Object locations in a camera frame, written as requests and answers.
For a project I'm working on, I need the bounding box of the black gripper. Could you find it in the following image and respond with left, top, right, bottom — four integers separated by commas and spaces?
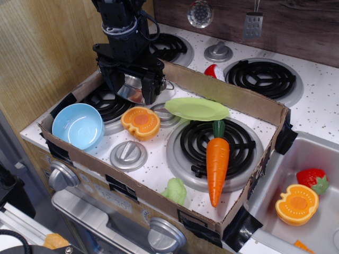
93, 25, 166, 105

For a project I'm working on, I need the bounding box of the orange toy carrot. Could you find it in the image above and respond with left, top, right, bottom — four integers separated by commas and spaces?
206, 120, 230, 208

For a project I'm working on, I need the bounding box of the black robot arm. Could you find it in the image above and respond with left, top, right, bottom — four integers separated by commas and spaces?
93, 1, 165, 105

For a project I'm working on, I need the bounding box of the light green plastic plate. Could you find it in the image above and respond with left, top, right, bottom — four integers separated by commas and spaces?
165, 97, 229, 121

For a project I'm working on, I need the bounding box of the steel toy pot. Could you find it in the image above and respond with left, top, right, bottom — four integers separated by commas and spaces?
117, 75, 176, 105

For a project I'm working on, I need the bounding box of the front left black burner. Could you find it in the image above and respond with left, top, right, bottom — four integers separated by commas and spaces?
81, 83, 135, 136

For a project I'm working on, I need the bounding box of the black burner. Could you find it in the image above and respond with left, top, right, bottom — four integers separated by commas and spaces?
224, 58, 304, 107
149, 33, 194, 67
166, 118, 264, 193
81, 83, 135, 136

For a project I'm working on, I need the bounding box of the orange toy pumpkin half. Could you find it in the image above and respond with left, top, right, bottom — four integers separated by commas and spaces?
120, 106, 160, 141

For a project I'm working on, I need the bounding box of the back left black burner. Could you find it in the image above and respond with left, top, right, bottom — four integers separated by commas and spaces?
149, 33, 194, 67

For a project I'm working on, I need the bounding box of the silver middle stovetop knob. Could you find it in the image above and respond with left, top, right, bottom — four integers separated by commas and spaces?
150, 103, 181, 128

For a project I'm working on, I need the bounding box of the silver stovetop knob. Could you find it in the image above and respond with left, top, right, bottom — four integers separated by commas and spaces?
110, 141, 148, 172
204, 42, 233, 63
150, 103, 181, 128

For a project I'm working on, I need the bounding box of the light blue plastic bowl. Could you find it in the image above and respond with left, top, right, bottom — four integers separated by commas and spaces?
52, 103, 105, 151

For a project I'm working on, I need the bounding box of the silver front stovetop knob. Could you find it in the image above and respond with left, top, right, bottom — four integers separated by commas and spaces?
110, 141, 148, 172

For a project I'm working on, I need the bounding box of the red white toy mushroom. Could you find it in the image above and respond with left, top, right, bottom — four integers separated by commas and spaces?
204, 64, 225, 81

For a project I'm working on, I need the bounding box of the front right black burner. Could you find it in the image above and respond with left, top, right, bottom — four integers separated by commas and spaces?
166, 118, 264, 193

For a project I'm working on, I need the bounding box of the silver back stovetop knob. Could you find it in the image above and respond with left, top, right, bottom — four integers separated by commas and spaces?
204, 42, 233, 63

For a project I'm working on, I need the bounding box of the brown cardboard fence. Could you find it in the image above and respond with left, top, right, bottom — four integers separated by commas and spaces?
40, 63, 290, 253

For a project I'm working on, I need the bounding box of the hanging silver ladle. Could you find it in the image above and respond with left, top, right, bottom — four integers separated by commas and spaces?
187, 1, 214, 29

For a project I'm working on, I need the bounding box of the green toy vegetable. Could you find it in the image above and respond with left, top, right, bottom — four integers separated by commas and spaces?
161, 178, 187, 206

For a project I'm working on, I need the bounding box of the silver left oven knob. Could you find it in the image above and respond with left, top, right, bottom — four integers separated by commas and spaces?
48, 160, 80, 192

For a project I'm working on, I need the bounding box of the silver oven knob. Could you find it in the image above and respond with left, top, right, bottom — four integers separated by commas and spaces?
48, 160, 80, 192
148, 217, 186, 253

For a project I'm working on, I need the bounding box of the hanging silver spatula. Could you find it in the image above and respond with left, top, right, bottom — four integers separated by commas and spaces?
242, 0, 264, 40

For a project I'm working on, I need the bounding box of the back right black burner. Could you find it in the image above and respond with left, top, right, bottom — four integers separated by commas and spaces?
224, 58, 304, 107

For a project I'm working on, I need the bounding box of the silver right oven knob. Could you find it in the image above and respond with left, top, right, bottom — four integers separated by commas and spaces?
148, 217, 186, 253

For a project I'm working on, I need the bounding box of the black device left edge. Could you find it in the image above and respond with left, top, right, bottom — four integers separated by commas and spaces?
1, 165, 36, 219

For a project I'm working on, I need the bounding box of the orange object bottom left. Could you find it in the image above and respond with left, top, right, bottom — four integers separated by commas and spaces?
42, 233, 69, 250

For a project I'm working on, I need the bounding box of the steel toy sink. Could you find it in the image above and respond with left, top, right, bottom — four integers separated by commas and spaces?
240, 132, 338, 253

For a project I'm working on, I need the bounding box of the orange pumpkin half in sink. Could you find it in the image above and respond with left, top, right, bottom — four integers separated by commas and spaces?
275, 184, 319, 226

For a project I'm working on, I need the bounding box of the red toy strawberry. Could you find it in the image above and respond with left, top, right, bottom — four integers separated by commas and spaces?
296, 168, 329, 195

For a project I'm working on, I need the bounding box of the orange toy piece in sink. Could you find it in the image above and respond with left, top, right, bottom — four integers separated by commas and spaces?
294, 240, 315, 254

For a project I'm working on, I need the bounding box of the silver oven door handle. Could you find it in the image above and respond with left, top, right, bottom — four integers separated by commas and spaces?
51, 190, 153, 253

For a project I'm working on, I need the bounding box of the black cable bottom left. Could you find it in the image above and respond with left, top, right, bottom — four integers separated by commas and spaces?
0, 229, 32, 254

